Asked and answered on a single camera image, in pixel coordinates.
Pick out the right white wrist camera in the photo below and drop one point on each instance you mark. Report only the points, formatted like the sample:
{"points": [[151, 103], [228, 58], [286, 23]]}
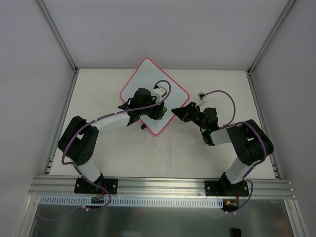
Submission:
{"points": [[201, 99]]}

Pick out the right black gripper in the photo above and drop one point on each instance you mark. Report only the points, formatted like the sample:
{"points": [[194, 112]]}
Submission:
{"points": [[190, 112]]}

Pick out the black object bottom edge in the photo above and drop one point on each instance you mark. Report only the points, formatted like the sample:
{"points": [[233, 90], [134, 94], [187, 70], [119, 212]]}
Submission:
{"points": [[235, 232]]}

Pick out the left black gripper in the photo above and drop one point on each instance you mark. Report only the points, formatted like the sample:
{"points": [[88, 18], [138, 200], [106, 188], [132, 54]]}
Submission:
{"points": [[156, 111]]}

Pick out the pink framed whiteboard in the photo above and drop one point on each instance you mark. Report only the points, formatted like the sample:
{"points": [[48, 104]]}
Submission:
{"points": [[146, 76]]}

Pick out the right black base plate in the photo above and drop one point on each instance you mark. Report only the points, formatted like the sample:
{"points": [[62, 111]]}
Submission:
{"points": [[216, 188]]}

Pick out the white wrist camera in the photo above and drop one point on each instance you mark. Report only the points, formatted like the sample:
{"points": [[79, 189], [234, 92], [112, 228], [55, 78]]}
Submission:
{"points": [[201, 99], [158, 93]]}

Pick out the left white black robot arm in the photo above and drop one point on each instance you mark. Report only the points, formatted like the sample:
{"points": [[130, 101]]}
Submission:
{"points": [[79, 139]]}

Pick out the right aluminium frame post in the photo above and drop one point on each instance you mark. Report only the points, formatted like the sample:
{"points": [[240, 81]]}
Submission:
{"points": [[271, 35]]}

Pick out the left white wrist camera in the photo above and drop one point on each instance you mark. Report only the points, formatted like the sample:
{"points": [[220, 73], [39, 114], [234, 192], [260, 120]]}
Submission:
{"points": [[158, 93]]}

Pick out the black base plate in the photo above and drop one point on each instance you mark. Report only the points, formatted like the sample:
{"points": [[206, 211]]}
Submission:
{"points": [[84, 187], [216, 188]]}

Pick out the left aluminium frame post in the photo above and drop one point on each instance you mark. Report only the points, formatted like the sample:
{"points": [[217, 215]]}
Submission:
{"points": [[51, 23]]}

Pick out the white slotted cable duct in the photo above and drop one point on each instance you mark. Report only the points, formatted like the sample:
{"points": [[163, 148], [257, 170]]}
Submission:
{"points": [[133, 201]]}

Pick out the aluminium frame post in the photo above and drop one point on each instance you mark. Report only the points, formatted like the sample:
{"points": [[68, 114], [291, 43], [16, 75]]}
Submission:
{"points": [[51, 23], [271, 35]]}

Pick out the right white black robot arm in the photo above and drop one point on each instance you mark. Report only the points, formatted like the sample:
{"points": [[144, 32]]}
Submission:
{"points": [[250, 143]]}

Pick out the aluminium mounting rail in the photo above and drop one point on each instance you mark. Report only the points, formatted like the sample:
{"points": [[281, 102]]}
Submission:
{"points": [[160, 187]]}

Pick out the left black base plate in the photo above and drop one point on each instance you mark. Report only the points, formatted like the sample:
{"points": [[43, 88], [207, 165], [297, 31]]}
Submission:
{"points": [[84, 187]]}

